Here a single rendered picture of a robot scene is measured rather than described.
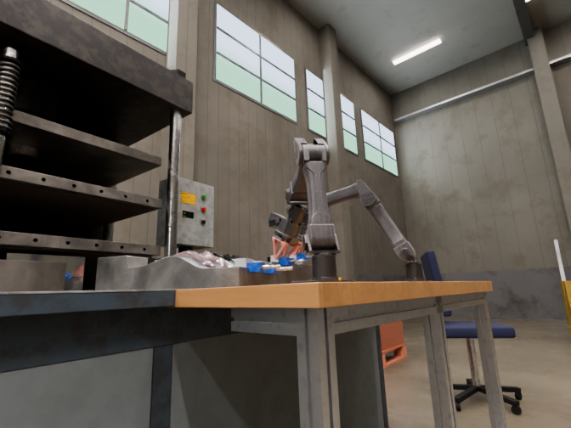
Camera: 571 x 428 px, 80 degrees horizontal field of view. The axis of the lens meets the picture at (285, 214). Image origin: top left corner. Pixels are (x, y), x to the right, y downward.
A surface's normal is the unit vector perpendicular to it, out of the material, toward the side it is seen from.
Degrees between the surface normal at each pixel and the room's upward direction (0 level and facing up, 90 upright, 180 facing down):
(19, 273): 90
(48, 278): 90
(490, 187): 90
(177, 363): 90
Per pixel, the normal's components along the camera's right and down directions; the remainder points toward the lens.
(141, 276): -0.34, -0.20
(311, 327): -0.67, -0.14
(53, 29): 0.80, -0.16
